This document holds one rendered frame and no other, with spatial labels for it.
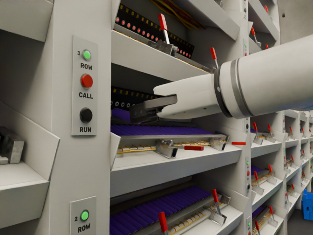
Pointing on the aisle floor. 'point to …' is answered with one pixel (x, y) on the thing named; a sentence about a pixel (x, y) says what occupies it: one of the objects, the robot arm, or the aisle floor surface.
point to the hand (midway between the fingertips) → (144, 113)
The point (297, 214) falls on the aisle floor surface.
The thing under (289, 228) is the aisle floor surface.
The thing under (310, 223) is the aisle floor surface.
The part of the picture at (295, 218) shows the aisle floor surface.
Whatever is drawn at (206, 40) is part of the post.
